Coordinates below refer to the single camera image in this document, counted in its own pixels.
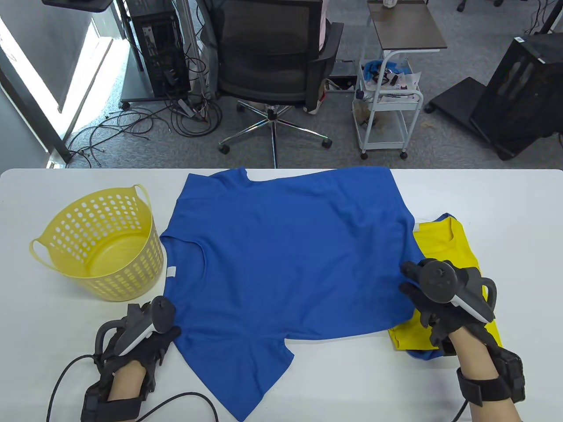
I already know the person's right hand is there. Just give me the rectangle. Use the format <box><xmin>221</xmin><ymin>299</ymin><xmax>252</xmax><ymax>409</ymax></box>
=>
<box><xmin>398</xmin><ymin>258</ymin><xmax>503</xmax><ymax>357</ymax></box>

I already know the person's left hand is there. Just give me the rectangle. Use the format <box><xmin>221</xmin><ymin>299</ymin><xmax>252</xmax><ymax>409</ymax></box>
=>
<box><xmin>91</xmin><ymin>302</ymin><xmax>182</xmax><ymax>401</ymax></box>

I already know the blue t-shirt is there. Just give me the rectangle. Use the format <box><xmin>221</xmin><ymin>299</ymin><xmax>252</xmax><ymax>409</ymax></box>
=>
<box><xmin>159</xmin><ymin>167</ymin><xmax>426</xmax><ymax>422</ymax></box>
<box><xmin>406</xmin><ymin>213</ymin><xmax>458</xmax><ymax>362</ymax></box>

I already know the grey handheld controller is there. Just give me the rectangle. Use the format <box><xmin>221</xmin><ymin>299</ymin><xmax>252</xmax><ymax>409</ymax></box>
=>
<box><xmin>96</xmin><ymin>296</ymin><xmax>177</xmax><ymax>359</ymax></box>
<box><xmin>418</xmin><ymin>260</ymin><xmax>497</xmax><ymax>324</ymax></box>

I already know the yellow t-shirt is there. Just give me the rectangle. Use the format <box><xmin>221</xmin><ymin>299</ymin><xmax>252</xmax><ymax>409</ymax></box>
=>
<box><xmin>388</xmin><ymin>218</ymin><xmax>503</xmax><ymax>352</ymax></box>

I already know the person's left forearm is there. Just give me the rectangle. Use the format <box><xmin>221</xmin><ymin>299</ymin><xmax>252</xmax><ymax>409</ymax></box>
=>
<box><xmin>107</xmin><ymin>363</ymin><xmax>148</xmax><ymax>403</ymax></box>

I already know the yellow perforated laundry basket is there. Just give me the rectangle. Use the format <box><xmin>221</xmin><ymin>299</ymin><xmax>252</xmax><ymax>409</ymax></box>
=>
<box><xmin>29</xmin><ymin>184</ymin><xmax>166</xmax><ymax>302</ymax></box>

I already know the white rolling utility cart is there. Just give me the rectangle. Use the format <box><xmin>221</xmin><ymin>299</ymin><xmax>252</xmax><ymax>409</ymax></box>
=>
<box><xmin>352</xmin><ymin>49</ymin><xmax>425</xmax><ymax>161</ymax></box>

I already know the brown bag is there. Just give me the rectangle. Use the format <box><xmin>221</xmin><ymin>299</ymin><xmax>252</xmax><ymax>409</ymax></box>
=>
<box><xmin>354</xmin><ymin>99</ymin><xmax>379</xmax><ymax>130</ymax></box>

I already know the black wheeled platform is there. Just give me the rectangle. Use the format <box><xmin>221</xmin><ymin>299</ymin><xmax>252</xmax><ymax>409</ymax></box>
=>
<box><xmin>424</xmin><ymin>77</ymin><xmax>489</xmax><ymax>132</ymax></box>

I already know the black computer case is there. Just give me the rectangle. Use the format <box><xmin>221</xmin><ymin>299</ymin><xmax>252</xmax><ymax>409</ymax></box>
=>
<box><xmin>470</xmin><ymin>33</ymin><xmax>563</xmax><ymax>161</ymax></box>

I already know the clear bag of papers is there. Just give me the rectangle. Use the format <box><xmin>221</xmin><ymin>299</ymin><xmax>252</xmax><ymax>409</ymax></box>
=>
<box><xmin>378</xmin><ymin>70</ymin><xmax>422</xmax><ymax>104</ymax></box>

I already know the grey rolling desk base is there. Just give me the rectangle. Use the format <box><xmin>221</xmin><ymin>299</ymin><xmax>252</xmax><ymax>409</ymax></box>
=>
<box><xmin>120</xmin><ymin>44</ymin><xmax>194</xmax><ymax>110</ymax></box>

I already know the blue cloth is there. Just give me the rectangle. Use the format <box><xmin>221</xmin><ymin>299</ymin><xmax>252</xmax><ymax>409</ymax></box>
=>
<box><xmin>363</xmin><ymin>61</ymin><xmax>412</xmax><ymax>82</ymax></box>

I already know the black floor box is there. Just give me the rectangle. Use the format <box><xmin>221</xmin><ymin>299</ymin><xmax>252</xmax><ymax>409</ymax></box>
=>
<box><xmin>329</xmin><ymin>59</ymin><xmax>358</xmax><ymax>92</ymax></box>

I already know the black computer tower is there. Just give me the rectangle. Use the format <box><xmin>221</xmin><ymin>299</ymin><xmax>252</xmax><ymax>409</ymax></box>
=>
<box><xmin>128</xmin><ymin>0</ymin><xmax>192</xmax><ymax>98</ymax></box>

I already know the brown top side table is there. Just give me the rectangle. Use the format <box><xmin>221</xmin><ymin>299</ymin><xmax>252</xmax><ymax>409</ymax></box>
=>
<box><xmin>361</xmin><ymin>0</ymin><xmax>448</xmax><ymax>55</ymax></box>

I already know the black mesh office chair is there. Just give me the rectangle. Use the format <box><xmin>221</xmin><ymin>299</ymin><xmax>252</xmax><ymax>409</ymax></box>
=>
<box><xmin>200</xmin><ymin>0</ymin><xmax>344</xmax><ymax>170</ymax></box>

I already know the black chair base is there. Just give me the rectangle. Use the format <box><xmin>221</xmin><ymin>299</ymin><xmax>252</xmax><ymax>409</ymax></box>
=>
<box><xmin>457</xmin><ymin>0</ymin><xmax>505</xmax><ymax>13</ymax></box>

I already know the black stand pole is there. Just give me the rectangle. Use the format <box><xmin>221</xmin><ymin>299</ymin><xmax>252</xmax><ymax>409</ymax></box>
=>
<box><xmin>526</xmin><ymin>0</ymin><xmax>563</xmax><ymax>36</ymax></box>

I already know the black desk top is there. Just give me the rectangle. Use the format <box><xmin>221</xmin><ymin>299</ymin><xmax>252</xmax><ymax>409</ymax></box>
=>
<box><xmin>42</xmin><ymin>0</ymin><xmax>116</xmax><ymax>13</ymax></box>

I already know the black wrist camera strap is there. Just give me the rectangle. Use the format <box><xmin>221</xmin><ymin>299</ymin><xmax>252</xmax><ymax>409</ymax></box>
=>
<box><xmin>80</xmin><ymin>382</ymin><xmax>146</xmax><ymax>422</ymax></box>
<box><xmin>456</xmin><ymin>347</ymin><xmax>526</xmax><ymax>407</ymax></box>

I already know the tangle of black floor cables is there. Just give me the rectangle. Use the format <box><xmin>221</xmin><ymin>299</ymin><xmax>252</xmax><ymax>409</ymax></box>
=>
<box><xmin>66</xmin><ymin>0</ymin><xmax>223</xmax><ymax>170</ymax></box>

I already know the black window frame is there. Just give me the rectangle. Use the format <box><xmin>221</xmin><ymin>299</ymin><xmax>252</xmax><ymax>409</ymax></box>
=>
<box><xmin>0</xmin><ymin>57</ymin><xmax>73</xmax><ymax>164</ymax></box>

